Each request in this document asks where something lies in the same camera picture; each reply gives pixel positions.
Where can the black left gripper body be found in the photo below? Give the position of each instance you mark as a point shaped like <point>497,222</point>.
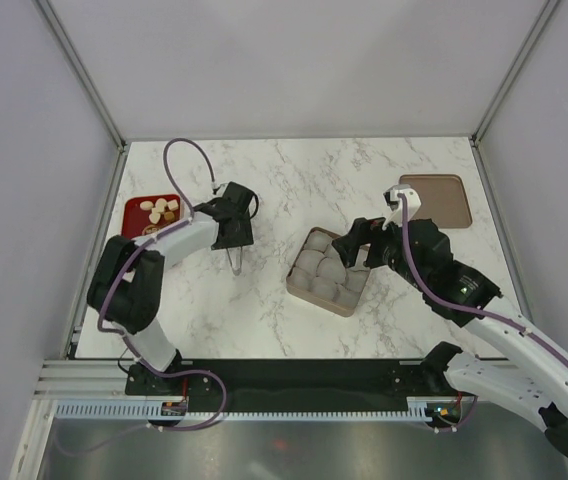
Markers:
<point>243,234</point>

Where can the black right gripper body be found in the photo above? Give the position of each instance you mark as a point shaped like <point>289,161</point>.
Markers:
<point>385,247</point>

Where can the rose gold chocolate box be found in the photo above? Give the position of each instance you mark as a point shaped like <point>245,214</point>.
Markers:
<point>318,277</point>

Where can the metal tongs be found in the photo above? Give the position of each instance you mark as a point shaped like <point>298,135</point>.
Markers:
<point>235,259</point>

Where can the white heart chocolate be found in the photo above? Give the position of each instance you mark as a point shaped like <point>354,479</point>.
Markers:
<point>155,217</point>

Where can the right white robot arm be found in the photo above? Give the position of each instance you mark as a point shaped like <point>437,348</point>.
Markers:
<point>421,254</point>

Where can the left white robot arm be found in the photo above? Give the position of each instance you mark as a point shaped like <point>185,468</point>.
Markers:
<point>126,286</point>

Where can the rose gold box lid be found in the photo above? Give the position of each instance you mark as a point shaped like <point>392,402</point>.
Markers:
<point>443,199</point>

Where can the red rectangular tray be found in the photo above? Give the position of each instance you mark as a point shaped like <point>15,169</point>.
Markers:
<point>136,221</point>

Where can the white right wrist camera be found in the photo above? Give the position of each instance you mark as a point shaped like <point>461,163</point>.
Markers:
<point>403,203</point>

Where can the right aluminium frame post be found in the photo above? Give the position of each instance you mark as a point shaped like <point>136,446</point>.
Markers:
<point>517,65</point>

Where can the aluminium frame post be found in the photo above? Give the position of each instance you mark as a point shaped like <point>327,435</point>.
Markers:
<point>517,65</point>
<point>55,25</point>

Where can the white slotted cable duct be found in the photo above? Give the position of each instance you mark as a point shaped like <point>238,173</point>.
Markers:
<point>156,410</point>

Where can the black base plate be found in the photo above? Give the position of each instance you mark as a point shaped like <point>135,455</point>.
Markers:
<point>309,385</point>

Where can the left aluminium frame post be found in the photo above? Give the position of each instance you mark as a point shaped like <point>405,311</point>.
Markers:
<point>55,25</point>

